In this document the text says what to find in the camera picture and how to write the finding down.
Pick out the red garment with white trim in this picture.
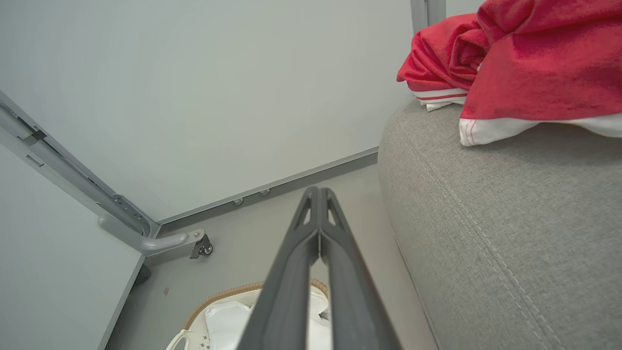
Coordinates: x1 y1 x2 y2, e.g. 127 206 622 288
397 0 622 147

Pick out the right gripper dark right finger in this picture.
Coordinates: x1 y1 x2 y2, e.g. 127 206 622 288
320 188 402 350

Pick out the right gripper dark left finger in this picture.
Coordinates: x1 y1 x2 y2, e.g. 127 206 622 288
237 187 320 350

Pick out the black caster wheel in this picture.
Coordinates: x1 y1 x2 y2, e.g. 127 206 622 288
190 234 214 260

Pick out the grey metal floor rail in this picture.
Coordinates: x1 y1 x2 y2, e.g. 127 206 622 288
156 147 380 235

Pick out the grey aluminium frame post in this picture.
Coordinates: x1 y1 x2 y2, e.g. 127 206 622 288
0 90 161 240
410 0 447 35

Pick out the grey fabric sofa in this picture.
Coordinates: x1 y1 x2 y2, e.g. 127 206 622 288
378 100 622 350

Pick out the wicker rimmed white laundry basket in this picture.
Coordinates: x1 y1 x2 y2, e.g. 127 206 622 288
165 279 331 350

